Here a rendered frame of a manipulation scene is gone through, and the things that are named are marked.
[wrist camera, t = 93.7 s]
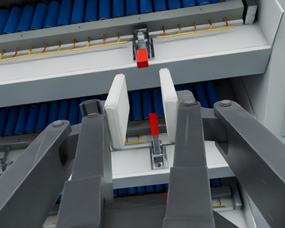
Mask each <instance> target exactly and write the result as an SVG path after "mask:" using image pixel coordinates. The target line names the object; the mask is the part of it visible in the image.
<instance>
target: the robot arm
mask: <svg viewBox="0 0 285 228"><path fill-rule="evenodd" d="M159 74H160V82H161V94H162V102H163V108H164V114H165V120H166V128H167V134H168V139H169V143H171V145H172V144H174V145H175V149H174V159H173V167H171V168H170V176H169V185H168V194H167V197H162V198H158V199H154V200H151V201H148V202H144V203H141V204H127V203H117V202H114V195H113V177H112V160H111V148H112V149H113V150H114V151H117V150H122V149H123V148H124V143H125V137H126V130H127V124H128V114H129V108H130V106H129V100H128V92H127V87H126V81H125V75H123V74H117V75H116V76H115V78H114V81H113V84H112V86H111V89H110V91H109V94H108V97H107V100H103V101H100V100H87V101H84V102H82V103H80V105H79V106H80V110H81V115H82V121H81V123H79V124H76V125H72V126H71V125H70V122H69V121H68V120H57V121H54V122H53V123H51V124H49V125H48V126H47V127H46V128H45V129H44V130H43V131H42V132H41V133H40V134H39V135H38V136H37V138H36V139H35V140H34V141H33V142H32V143H31V144H30V145H29V146H28V147H27V148H26V149H25V150H24V151H23V152H22V153H21V155H20V156H19V157H18V158H17V159H16V160H15V161H14V162H13V163H12V164H11V165H10V166H9V167H8V168H7V169H6V170H5V172H4V173H3V174H2V175H1V176H0V228H41V227H42V226H43V224H44V222H45V220H46V219H47V217H48V215H49V213H50V212H51V210H52V208H53V206H54V205H55V203H56V201H57V199H58V197H59V195H60V194H61V192H62V191H63V192H62V197H61V202H60V206H59V211H58V215H57V220H56V225H55V228H239V227H238V226H236V225H235V224H233V223H232V222H230V221H229V220H227V219H226V218H225V217H223V216H222V215H220V214H218V213H217V212H215V211H214V210H213V208H212V199H211V191H210V182H209V170H208V166H207V161H206V152H205V143H204V141H215V146H216V148H217V149H218V151H219V152H220V154H221V155H222V156H223V158H224V159H225V161H226V162H227V164H228V165H229V167H230V168H231V170H232V171H233V173H234V174H235V176H236V177H237V179H238V180H239V182H240V183H241V185H242V186H243V188H244V189H245V191H246V192H247V194H248V195H249V196H250V198H251V199H252V201H253V203H254V204H255V206H256V207H257V208H258V210H259V211H260V213H261V214H262V216H263V217H264V219H265V220H266V222H267V223H268V225H269V226H270V228H285V144H284V143H283V142H282V141H281V140H280V139H279V138H278V137H276V136H275V135H274V134H273V133H272V132H270V131H269V130H268V129H267V128H266V127H265V126H263V125H262V124H261V123H260V122H259V121H257V120H256V119H255V118H254V117H253V116H252V115H250V114H249V113H248V112H247V111H246V110H245V109H244V108H243V107H241V106H240V105H239V104H238V103H236V102H235V101H231V100H222V101H218V102H216V103H214V109H209V108H202V107H201V104H200V102H198V101H196V100H195V98H194V96H193V94H192V92H191V91H189V90H181V91H175V88H174V85H173V82H172V79H171V75H170V72H169V69H167V68H164V69H161V70H160V71H159ZM110 143H111V148H110ZM71 174H72V175H71ZM70 176H71V180H69V178H70Z"/></svg>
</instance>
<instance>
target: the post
mask: <svg viewBox="0 0 285 228"><path fill-rule="evenodd" d="M278 2H279V4H280V5H281V7H282V9H283V10H284V15H283V18H282V21H281V24H280V28H279V31H278V34H277V36H276V39H275V43H274V46H273V49H272V51H271V55H270V58H269V61H268V64H267V67H266V70H265V73H261V74H253V75H246V76H241V79H242V82H243V84H244V87H245V89H246V92H247V95H248V98H249V100H250V102H251V105H252V108H253V111H254V113H255V116H256V119H257V121H259V122H260V123H261V124H262V125H263V126H265V127H266V128H267V129H268V130H269V131H270V132H272V133H273V134H274V135H275V136H276V137H278V138H279V139H280V140H281V141H282V142H283V143H284V144H285V136H282V129H283V123H284V117H285V0H278ZM247 197H248V200H249V203H250V207H251V210H252V214H253V217H254V220H255V223H256V228H270V226H269V225H268V223H267V222H266V220H265V219H264V217H263V216H262V214H261V213H260V211H259V210H258V208H257V207H256V206H255V204H254V203H253V201H252V199H251V198H250V196H249V195H248V194H247Z"/></svg>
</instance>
